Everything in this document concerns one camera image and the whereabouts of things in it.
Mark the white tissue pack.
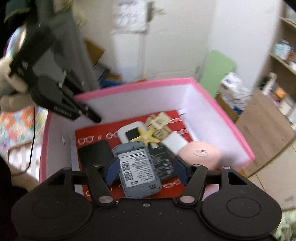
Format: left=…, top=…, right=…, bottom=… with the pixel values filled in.
left=218, top=72, right=252, bottom=112

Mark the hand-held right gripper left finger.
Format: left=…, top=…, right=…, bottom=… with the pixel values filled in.
left=45, top=158, right=121, bottom=207

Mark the pink cardboard box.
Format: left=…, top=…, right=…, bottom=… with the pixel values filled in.
left=39, top=77, right=256, bottom=200

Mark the pink round case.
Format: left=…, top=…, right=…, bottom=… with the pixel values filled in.
left=178, top=141, right=221, bottom=171

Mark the grey labelled power bank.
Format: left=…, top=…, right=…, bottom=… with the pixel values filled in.
left=112, top=141, right=162, bottom=198

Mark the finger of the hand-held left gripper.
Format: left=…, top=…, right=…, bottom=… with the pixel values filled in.
left=67, top=89, right=102, bottom=123

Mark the black cable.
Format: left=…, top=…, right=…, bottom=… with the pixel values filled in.
left=28, top=107, right=36, bottom=172

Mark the black wallet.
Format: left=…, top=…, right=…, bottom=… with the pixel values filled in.
left=78, top=140, right=115, bottom=173

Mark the white door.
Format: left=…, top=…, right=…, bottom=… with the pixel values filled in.
left=111, top=0, right=214, bottom=82

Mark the wooden shelf cabinet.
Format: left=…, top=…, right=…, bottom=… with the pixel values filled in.
left=236, top=0, right=296, bottom=179

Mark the white charger cube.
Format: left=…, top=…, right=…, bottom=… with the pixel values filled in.
left=159, top=133, right=189, bottom=154

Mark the brown cardboard box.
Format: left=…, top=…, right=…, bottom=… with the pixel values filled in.
left=216, top=95, right=240, bottom=122

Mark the person's left hand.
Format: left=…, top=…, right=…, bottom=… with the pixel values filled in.
left=0, top=57, right=34, bottom=112

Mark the white device black screen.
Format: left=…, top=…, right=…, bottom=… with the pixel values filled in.
left=117, top=121, right=148, bottom=149

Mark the beige hair claw clip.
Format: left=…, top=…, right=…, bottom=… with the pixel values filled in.
left=144, top=112, right=173, bottom=141

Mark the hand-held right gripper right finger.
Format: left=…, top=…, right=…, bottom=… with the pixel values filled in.
left=173, top=156, right=249, bottom=207

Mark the red printed liner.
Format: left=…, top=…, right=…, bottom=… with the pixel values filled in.
left=75, top=110, right=195, bottom=200

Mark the colourful patterned quilt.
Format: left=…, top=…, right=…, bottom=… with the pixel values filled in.
left=0, top=109, right=49, bottom=149

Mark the metal door handle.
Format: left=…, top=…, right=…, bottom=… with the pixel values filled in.
left=147, top=0, right=167, bottom=21

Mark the white printed bag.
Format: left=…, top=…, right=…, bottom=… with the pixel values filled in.
left=114, top=0, right=148, bottom=35

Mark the yellow starfish clip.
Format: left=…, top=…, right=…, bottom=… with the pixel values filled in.
left=129, top=127, right=161, bottom=146

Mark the green folding board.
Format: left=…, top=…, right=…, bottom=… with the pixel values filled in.
left=200, top=50, right=236, bottom=98

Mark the black box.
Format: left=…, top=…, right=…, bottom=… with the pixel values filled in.
left=148, top=145, right=177, bottom=183

